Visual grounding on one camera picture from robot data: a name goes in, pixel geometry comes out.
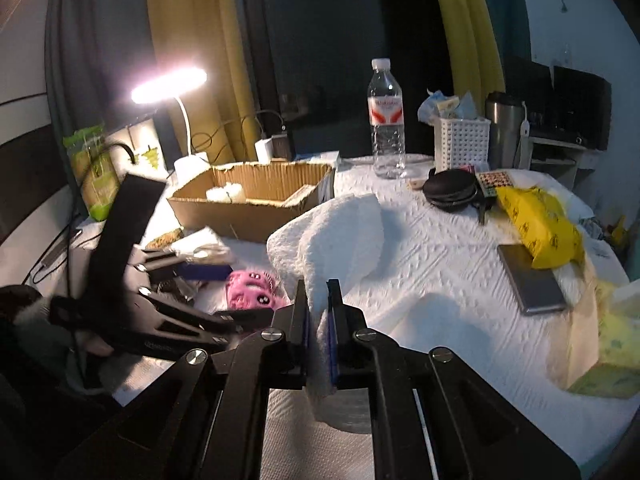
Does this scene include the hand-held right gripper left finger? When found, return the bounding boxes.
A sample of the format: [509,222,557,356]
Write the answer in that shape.
[55,279,307,480]

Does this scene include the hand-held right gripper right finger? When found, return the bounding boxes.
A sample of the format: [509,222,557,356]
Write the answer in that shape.
[326,279,582,480]

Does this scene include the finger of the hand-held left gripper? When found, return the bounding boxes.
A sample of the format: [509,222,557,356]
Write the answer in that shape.
[49,285,291,362]
[127,247,236,292]

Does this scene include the white towel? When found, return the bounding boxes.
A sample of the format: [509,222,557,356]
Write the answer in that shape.
[266,192,386,433]

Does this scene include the person's left hand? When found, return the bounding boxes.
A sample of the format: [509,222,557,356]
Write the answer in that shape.
[80,332,117,359]

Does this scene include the clear plastic packet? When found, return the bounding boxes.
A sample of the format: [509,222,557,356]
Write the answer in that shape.
[170,227,233,267]

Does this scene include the pink plush toy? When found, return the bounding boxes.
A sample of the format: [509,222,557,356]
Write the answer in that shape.
[226,269,291,314]

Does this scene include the green snack packet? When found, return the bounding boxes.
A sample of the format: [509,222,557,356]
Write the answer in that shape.
[63,124,121,222]

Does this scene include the white paper bag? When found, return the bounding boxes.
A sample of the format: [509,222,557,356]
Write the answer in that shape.
[107,119,169,181]

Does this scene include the white candles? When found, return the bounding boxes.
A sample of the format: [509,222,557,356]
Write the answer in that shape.
[206,182,246,204]

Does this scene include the cardboard box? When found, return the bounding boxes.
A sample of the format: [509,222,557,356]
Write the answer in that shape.
[166,161,337,245]

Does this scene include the white charger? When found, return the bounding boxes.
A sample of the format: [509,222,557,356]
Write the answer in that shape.
[254,135,289,162]

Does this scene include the white desk lamp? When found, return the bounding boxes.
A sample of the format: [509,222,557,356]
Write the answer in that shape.
[131,67,212,177]

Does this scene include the grey curtain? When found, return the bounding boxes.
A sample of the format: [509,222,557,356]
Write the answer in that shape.
[45,0,157,211]

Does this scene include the black round case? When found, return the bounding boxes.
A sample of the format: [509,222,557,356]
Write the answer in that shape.
[422,167,484,209]

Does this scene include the yellow curtain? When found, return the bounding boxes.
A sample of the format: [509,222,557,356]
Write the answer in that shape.
[145,0,252,162]
[425,0,506,107]

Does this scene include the grey smartphone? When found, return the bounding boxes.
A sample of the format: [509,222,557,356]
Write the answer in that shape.
[497,243,569,316]

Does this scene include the clear water bottle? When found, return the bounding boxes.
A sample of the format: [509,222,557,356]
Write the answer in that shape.
[367,58,407,179]

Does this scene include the patterned small box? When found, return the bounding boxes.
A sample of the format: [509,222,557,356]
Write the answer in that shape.
[475,171,512,199]

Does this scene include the yellow plastic bag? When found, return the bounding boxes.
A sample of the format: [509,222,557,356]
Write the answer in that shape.
[495,186,586,270]

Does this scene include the white plastic basket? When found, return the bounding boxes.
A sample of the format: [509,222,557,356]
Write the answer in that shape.
[434,116,491,172]

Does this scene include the packets in basket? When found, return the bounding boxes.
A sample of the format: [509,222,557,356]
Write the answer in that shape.
[418,89,484,124]

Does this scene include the steel thermos cup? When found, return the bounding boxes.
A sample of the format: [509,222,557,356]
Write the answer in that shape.
[484,91,527,171]

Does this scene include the yellow-green tissue box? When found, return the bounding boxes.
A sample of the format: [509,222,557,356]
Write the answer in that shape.
[567,280,640,400]

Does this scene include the white shelf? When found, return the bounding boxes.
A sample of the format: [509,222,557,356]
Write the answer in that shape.
[527,135,589,192]

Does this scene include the black speaker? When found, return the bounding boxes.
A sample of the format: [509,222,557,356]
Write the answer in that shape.
[552,65,614,151]

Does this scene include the black charger cable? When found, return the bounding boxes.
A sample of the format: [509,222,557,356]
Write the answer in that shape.
[190,111,287,157]

